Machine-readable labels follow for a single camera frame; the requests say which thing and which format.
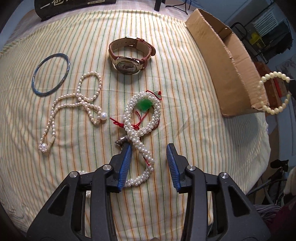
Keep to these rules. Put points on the cardboard box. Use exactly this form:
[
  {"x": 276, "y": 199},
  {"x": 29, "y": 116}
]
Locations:
[{"x": 240, "y": 88}]

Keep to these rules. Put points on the striped yellow bed cloth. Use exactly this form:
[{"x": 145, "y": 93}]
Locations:
[{"x": 72, "y": 88}]

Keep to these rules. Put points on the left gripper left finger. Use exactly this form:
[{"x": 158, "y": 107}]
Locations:
[{"x": 80, "y": 207}]

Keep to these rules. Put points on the black clothes rack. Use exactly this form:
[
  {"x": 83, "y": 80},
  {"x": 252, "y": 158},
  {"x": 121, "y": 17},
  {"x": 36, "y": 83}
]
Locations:
[{"x": 265, "y": 32}]

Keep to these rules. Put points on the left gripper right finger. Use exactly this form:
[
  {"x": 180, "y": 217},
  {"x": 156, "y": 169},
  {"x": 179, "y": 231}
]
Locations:
[{"x": 217, "y": 209}]

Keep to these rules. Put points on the brown leather wristwatch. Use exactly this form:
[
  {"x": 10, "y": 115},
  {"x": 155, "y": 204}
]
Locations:
[{"x": 130, "y": 65}]

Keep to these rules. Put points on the black snack bag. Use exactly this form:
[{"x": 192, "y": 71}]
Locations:
[{"x": 47, "y": 9}]

